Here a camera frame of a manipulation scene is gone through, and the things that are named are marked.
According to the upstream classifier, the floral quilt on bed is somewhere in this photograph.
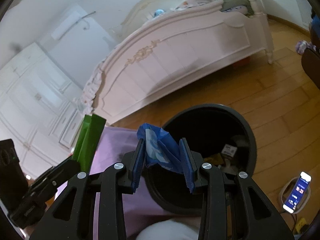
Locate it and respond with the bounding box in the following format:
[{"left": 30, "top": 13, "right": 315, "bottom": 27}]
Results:
[{"left": 76, "top": 0, "right": 251, "bottom": 116}]

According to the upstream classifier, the purple tablecloth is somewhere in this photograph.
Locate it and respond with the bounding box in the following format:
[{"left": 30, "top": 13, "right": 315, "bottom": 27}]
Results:
[{"left": 52, "top": 126, "right": 201, "bottom": 240}]

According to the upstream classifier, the smartphone with lit screen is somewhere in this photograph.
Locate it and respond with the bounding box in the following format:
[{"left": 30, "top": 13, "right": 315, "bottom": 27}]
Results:
[{"left": 282, "top": 171, "right": 312, "bottom": 215}]

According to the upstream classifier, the blue oreo cookie pack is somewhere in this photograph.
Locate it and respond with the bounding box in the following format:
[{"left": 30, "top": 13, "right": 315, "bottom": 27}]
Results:
[{"left": 137, "top": 123, "right": 183, "bottom": 174}]

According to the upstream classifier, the black round trash bin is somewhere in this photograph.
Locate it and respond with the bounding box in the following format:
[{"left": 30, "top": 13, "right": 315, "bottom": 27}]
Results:
[{"left": 144, "top": 103, "right": 257, "bottom": 216}]

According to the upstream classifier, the white wardrobe cabinet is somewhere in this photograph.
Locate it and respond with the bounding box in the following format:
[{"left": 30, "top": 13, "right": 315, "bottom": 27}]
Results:
[{"left": 1, "top": 43, "right": 82, "bottom": 179}]

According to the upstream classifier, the cream ornate bed frame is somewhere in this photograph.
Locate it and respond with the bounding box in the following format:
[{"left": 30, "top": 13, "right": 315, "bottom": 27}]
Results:
[{"left": 94, "top": 0, "right": 274, "bottom": 125}]

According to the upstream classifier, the green plastic bag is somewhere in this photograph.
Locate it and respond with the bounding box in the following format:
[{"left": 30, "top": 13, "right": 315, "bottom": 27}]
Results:
[{"left": 72, "top": 114, "right": 106, "bottom": 173}]

